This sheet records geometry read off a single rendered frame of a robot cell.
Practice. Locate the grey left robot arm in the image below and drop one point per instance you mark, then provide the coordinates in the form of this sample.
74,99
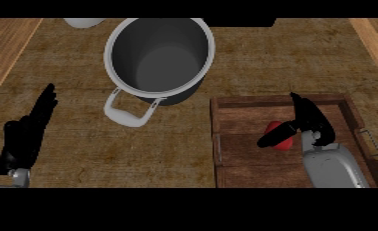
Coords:
15,178

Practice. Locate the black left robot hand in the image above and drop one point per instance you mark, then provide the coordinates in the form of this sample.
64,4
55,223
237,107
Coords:
30,131

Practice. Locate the grey metal pot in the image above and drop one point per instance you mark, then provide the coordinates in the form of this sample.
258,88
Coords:
157,65

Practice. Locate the brown wooden tray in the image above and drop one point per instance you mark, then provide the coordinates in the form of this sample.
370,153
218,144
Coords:
246,148

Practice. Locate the red tomato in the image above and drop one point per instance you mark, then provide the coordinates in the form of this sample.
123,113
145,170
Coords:
283,140

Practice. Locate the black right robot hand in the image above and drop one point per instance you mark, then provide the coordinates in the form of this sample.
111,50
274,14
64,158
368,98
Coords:
311,121

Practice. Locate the white round object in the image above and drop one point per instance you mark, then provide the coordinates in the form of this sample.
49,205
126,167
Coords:
83,22

